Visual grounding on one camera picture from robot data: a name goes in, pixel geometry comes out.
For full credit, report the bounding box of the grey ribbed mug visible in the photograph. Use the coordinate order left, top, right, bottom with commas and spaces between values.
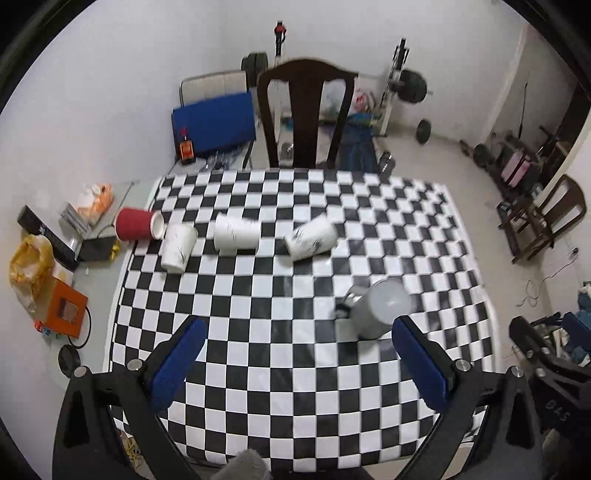
337, 277, 416, 340

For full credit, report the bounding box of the white paper cup leftmost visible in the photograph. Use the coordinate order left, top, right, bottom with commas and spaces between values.
161, 223, 197, 274

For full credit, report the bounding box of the red paper cup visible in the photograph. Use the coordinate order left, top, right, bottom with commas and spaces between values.
114, 207, 166, 241

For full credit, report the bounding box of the white paper cup middle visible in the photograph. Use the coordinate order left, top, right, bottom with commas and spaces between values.
213, 214, 262, 253

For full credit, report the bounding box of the white printed paper cup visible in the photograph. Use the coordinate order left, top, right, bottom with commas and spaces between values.
283, 215, 339, 262

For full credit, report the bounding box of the blue clothes pile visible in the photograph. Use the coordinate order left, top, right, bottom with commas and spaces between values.
562, 282, 590, 366

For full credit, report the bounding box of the orange box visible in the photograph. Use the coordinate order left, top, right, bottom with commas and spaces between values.
45, 279, 88, 338

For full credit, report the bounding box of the dark wooden chair by doorway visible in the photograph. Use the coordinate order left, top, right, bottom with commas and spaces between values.
496, 174, 587, 264

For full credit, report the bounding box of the black white checkered tablecloth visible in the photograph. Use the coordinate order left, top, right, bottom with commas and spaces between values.
105, 170, 496, 471

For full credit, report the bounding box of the yellow plastic bag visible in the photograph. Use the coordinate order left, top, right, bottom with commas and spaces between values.
9, 234, 54, 313

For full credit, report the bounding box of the orange snack bag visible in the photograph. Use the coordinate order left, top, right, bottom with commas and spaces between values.
76, 184, 114, 227

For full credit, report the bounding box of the pink padded equipment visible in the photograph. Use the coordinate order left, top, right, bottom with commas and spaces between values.
501, 150, 531, 187

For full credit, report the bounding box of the small barbell on floor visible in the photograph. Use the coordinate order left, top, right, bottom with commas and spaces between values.
414, 117, 493, 169

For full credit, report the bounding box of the blue folded mat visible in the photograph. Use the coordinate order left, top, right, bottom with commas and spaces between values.
171, 91, 256, 155

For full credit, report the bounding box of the white cushion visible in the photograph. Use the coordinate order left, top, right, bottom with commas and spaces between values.
179, 70, 247, 106

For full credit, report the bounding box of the dark wooden chair at table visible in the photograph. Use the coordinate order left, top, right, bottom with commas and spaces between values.
256, 58, 359, 170

